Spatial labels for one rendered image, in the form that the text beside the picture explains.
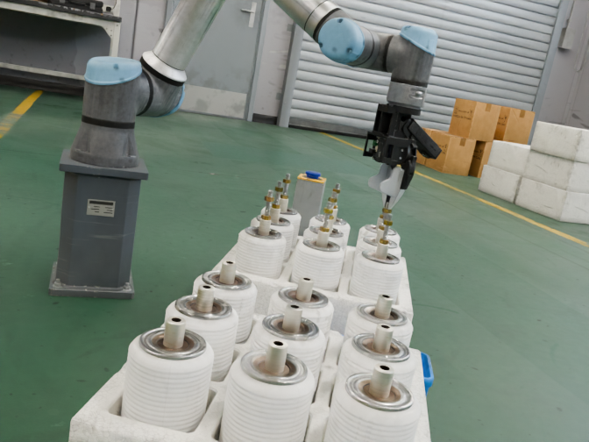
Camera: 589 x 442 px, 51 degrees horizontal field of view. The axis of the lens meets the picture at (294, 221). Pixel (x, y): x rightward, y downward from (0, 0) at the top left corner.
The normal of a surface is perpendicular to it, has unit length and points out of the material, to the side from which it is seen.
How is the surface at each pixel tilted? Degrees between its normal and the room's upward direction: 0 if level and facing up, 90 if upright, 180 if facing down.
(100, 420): 0
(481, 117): 90
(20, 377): 0
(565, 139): 90
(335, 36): 90
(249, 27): 90
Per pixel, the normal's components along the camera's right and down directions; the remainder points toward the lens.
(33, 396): 0.17, -0.96
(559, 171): -0.93, -0.08
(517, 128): 0.26, 0.27
